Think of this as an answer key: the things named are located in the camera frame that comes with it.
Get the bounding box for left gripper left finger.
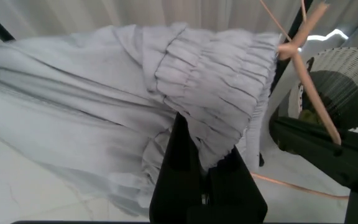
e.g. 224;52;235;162
149;112;211;223

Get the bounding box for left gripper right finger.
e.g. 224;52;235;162
209;146;269;223

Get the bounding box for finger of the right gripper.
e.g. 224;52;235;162
268;116;354;188

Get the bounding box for pale grey shorts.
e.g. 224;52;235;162
0;22;282;218

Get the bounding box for white laundry basket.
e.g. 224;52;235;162
286;46;358;134

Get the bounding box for white curtain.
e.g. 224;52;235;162
0;0;358;44

